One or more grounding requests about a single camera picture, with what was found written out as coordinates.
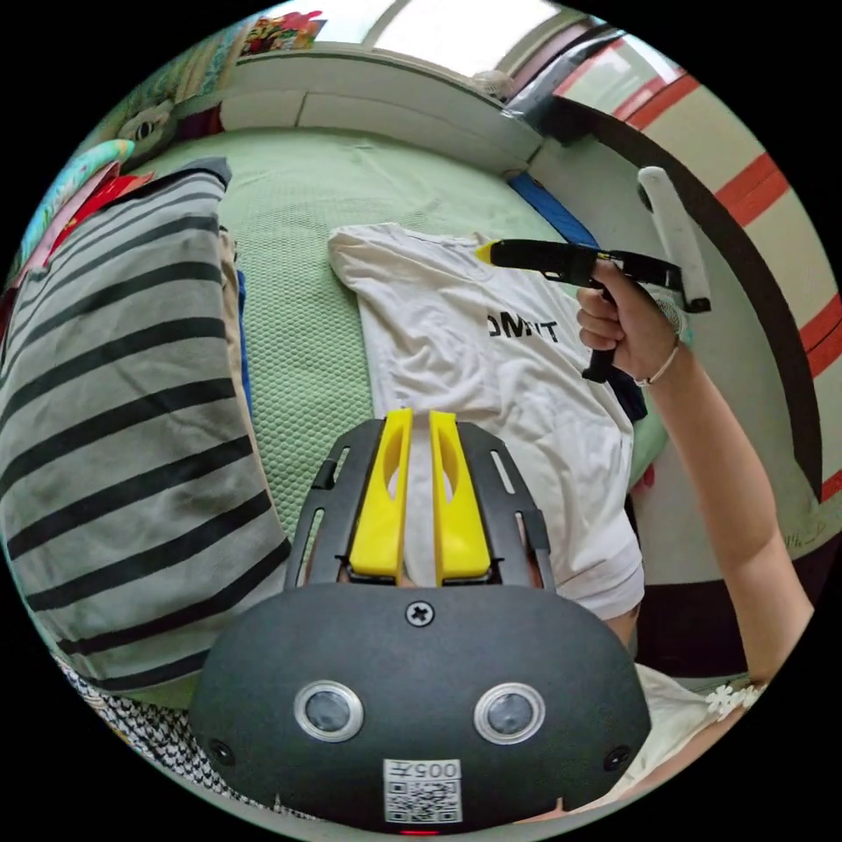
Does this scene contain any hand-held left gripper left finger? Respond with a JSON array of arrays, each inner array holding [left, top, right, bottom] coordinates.
[[349, 407, 414, 586]]

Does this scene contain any small white fan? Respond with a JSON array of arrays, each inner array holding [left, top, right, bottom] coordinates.
[[472, 68, 521, 103]]

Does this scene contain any plush toy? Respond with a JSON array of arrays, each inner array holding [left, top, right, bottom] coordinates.
[[98, 98, 182, 166]]

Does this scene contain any person's right forearm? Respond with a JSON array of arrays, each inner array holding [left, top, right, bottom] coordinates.
[[634, 341, 817, 689]]

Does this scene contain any person's body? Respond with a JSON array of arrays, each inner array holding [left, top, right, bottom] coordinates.
[[512, 604, 771, 827]]

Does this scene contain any person's right hand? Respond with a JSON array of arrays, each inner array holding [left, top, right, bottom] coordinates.
[[576, 266, 682, 386]]

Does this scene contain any window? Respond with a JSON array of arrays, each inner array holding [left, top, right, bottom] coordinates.
[[315, 0, 593, 74]]

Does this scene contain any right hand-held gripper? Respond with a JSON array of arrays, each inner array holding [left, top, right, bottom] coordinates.
[[475, 239, 683, 384]]

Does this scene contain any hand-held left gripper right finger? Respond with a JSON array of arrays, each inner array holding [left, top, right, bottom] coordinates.
[[429, 410, 491, 586]]

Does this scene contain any bed with green mat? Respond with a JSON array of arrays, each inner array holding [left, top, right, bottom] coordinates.
[[85, 52, 672, 718]]

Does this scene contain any white t-shirt with black print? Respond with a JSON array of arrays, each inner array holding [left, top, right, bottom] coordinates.
[[326, 223, 646, 621]]

